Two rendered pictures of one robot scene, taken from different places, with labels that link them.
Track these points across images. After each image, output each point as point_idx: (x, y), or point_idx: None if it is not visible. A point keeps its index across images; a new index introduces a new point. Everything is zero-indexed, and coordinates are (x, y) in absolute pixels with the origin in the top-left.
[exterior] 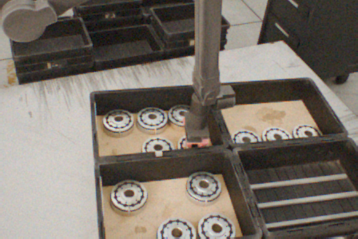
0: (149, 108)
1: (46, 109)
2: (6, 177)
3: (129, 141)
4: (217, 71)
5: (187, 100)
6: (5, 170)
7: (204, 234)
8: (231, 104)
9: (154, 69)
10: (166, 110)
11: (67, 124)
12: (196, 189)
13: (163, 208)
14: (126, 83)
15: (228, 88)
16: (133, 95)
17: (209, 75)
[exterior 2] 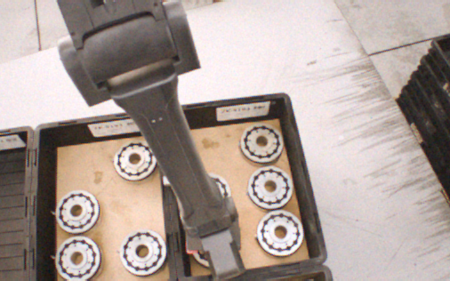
0: (289, 183)
1: (322, 78)
2: (214, 58)
3: (232, 161)
4: (182, 212)
5: (309, 238)
6: (223, 55)
7: (72, 244)
8: (212, 275)
9: (434, 210)
10: (300, 212)
11: (300, 103)
12: (137, 240)
13: (124, 203)
14: (394, 170)
15: (228, 264)
16: (294, 152)
17: (178, 200)
